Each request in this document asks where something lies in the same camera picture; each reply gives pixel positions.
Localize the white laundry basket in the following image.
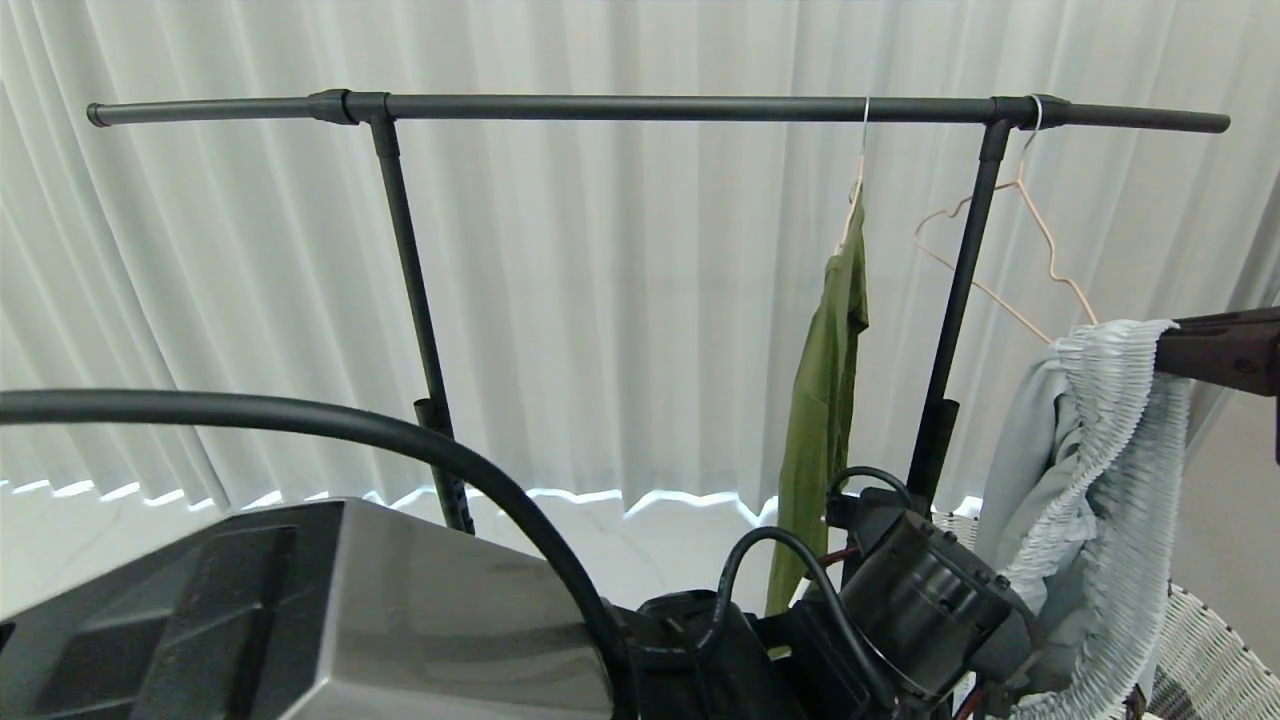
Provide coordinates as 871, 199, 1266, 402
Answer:
935, 510, 1280, 720

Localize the white curtain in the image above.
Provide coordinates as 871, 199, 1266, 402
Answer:
0, 0, 1280, 521

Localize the pink clothes hanger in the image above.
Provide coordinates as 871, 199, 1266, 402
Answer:
912, 95, 1099, 346
835, 98, 871, 256

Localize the black clothes rack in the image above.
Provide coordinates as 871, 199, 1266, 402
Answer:
87, 90, 1231, 536

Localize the pale grey garment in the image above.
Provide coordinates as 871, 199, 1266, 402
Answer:
975, 320, 1191, 720

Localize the green printed shirt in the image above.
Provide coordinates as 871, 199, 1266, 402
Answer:
765, 190, 871, 618

